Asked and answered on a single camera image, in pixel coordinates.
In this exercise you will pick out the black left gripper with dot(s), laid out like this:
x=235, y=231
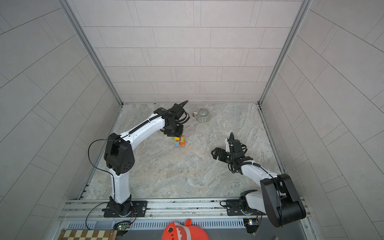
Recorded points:
x=179, y=134

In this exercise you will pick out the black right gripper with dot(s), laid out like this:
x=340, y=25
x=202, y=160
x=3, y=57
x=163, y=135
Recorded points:
x=223, y=152

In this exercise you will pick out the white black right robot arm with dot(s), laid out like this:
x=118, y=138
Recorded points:
x=278, y=199

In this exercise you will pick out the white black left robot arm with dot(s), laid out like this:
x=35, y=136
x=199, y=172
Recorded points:
x=119, y=154

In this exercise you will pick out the red plush toy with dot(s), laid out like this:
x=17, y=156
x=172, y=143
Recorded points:
x=177, y=231

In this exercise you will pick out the aluminium corner profile left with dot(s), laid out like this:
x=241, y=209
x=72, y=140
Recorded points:
x=88, y=47

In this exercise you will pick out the aluminium corner profile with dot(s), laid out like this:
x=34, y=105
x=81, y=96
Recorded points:
x=88, y=47
x=288, y=42

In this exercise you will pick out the checkered chess board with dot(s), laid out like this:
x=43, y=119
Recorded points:
x=87, y=235

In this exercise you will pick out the aluminium corner profile right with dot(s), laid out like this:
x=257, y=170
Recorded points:
x=288, y=42

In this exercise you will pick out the aluminium mounting rail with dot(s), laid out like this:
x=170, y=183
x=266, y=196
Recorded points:
x=157, y=209

